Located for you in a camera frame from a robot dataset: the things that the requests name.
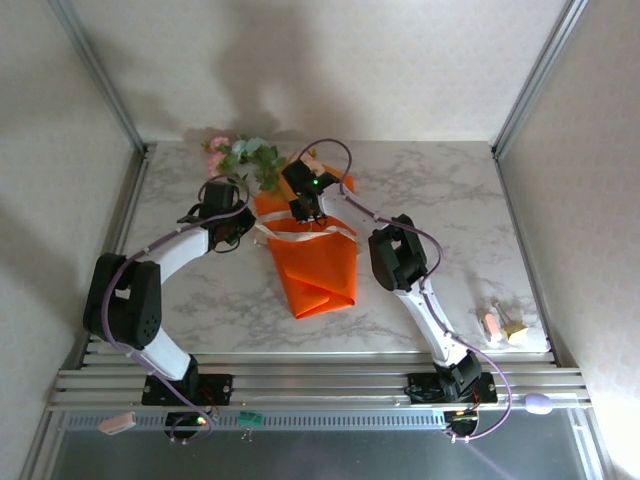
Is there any gold binder clip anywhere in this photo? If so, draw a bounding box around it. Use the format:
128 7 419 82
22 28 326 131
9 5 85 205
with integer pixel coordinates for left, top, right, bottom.
492 298 530 347

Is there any small pink tube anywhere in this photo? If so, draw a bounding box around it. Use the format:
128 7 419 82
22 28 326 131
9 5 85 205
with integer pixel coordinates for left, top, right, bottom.
480 309 504 345

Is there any grey metal panel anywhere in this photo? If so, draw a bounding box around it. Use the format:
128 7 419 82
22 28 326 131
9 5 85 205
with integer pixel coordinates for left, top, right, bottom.
22 427 614 480

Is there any orange wrapping paper sheet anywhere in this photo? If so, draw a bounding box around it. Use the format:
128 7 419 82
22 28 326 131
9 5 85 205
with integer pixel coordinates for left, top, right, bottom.
253 167 361 321

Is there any black controller board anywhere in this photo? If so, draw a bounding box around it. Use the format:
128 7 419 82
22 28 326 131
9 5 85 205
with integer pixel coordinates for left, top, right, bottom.
164 410 212 435
443 408 482 434

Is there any pale blue artificial flower stem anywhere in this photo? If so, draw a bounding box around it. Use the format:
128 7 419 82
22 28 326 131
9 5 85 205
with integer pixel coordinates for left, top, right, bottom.
229 134 286 194

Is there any aluminium side rail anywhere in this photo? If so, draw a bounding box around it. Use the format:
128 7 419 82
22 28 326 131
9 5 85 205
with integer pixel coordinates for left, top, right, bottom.
74 143 157 369
493 147 560 364

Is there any aluminium extrusion base frame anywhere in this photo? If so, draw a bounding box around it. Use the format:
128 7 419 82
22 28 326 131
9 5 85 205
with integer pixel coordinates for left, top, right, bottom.
47 352 591 414

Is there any grey slotted cable duct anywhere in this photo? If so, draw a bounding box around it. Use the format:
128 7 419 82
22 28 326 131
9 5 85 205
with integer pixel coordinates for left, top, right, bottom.
64 409 449 432

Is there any cream sheer ribbon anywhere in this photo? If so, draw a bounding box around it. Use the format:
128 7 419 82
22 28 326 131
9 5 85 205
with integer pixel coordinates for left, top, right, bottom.
252 209 364 256

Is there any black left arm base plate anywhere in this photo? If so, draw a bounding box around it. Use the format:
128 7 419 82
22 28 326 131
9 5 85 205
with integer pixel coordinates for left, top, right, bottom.
141 372 235 406

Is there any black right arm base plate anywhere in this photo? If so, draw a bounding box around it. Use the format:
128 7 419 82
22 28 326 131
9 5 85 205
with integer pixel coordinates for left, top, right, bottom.
405 370 500 405

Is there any small pink block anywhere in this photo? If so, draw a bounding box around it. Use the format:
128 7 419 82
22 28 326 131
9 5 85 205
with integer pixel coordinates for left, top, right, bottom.
98 410 138 435

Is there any aluminium frame post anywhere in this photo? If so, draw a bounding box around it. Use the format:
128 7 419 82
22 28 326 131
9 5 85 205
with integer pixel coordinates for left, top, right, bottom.
492 0 586 161
47 0 151 156

